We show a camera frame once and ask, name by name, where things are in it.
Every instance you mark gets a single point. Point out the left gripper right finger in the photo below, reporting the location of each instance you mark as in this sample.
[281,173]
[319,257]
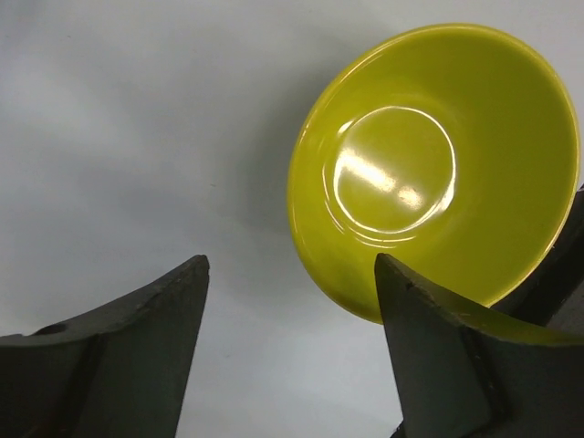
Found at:
[463,370]

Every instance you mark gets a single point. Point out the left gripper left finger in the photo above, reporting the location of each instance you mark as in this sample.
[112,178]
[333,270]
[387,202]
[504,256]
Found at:
[119,370]

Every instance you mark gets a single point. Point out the yellow green bowl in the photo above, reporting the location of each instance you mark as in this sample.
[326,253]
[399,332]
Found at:
[454,148]

